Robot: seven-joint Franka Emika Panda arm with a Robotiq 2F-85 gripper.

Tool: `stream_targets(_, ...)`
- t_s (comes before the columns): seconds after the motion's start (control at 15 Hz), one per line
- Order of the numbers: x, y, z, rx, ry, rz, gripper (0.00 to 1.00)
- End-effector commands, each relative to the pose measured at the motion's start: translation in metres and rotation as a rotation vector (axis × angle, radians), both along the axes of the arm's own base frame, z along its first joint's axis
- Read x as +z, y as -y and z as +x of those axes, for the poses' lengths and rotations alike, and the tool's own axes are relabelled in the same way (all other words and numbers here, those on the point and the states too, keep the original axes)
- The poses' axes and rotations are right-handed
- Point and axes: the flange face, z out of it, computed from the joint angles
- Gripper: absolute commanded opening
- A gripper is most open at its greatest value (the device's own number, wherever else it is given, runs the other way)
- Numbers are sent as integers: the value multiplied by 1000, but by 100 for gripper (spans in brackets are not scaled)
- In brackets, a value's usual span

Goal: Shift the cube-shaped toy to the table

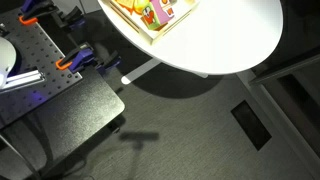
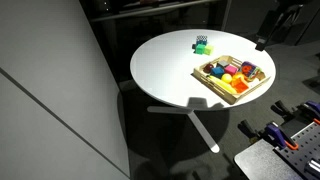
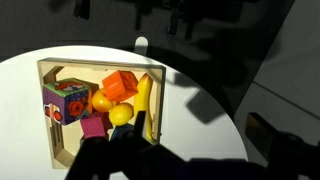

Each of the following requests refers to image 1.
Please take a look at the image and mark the dark grey door frame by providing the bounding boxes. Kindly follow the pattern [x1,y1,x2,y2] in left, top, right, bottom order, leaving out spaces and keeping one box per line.
[248,46,320,168]

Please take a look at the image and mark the black cart top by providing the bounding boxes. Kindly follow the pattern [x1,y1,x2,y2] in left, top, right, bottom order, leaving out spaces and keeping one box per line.
[0,68,126,180]

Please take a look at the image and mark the orange yellow toy block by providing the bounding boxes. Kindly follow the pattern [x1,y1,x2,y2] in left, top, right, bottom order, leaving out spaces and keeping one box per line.
[111,0,152,16]

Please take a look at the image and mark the short white table foot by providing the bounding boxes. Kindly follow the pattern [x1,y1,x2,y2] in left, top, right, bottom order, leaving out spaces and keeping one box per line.
[191,70,210,79]

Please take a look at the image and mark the black perforated mounting board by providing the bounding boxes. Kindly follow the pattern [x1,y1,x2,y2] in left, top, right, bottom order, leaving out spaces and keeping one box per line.
[0,8,84,130]

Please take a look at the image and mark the black rectangular floor hatch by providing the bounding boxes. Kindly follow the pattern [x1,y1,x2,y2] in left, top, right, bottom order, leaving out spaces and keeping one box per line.
[230,99,273,152]

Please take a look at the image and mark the long white table foot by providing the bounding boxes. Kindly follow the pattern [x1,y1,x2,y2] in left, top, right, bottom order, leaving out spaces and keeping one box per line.
[120,58,163,85]

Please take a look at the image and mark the blue black clamp orange trigger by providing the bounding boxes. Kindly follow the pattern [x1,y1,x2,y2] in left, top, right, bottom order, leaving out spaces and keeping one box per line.
[54,41,123,76]
[18,0,88,33]

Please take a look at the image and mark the grey metal cart leg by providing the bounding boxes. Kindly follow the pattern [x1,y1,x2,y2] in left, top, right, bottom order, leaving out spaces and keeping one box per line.
[0,133,42,180]

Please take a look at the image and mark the pink green cube toy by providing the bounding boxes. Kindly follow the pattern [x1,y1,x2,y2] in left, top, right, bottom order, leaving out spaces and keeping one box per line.
[140,0,176,32]

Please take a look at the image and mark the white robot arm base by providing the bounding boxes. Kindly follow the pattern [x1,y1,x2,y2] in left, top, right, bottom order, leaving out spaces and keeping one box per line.
[0,36,17,90]

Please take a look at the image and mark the silver aluminium extrusion rail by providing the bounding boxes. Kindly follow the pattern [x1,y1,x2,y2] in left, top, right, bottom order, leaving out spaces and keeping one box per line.
[0,68,46,91]

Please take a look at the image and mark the light wooden tray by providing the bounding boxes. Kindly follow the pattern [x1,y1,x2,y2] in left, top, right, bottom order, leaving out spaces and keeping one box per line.
[101,0,201,46]

